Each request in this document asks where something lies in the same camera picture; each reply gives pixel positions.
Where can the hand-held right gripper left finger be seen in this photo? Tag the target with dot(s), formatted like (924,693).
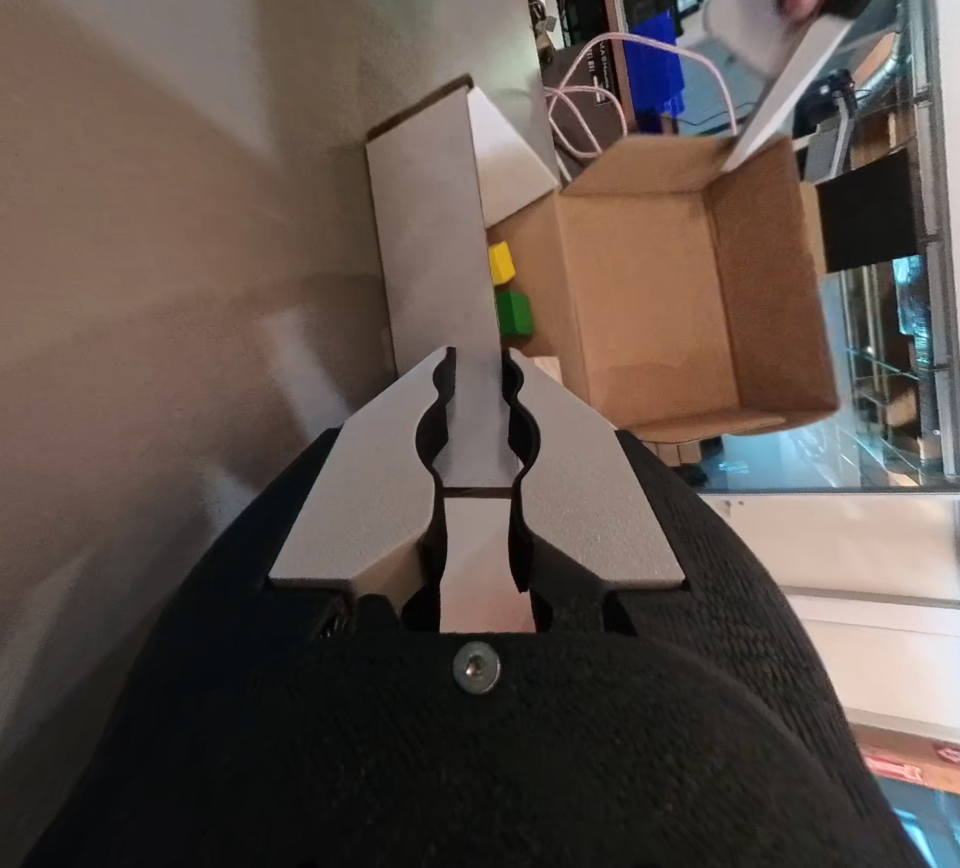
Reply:
(352,500)

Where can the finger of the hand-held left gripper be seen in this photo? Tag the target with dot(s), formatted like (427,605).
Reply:
(787,87)

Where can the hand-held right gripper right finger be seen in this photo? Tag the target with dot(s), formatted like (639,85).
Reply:
(600,500)

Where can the green cube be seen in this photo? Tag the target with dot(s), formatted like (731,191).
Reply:
(514,314)

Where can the white cardboard box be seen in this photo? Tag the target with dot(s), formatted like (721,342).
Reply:
(652,298)

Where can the yellow cube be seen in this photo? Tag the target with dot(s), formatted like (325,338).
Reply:
(501,262)

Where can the blue plastic bin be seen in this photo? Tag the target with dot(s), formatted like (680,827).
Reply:
(656,65)

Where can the black labelled case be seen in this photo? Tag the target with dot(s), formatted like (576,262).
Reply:
(592,72)

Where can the white cabinet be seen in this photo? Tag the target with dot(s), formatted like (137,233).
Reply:
(862,545)

